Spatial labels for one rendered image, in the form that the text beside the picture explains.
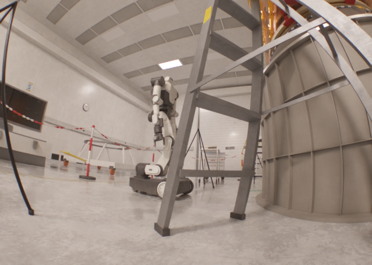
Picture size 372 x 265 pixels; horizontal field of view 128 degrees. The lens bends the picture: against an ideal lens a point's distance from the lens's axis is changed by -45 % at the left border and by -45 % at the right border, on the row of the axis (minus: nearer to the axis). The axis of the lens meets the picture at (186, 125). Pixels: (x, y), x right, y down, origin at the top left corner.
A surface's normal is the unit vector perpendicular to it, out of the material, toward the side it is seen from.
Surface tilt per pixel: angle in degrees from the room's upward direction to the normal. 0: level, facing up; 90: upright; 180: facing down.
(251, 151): 93
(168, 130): 90
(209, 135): 90
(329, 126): 90
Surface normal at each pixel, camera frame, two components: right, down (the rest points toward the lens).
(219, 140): -0.38, -0.26
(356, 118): -0.83, -0.18
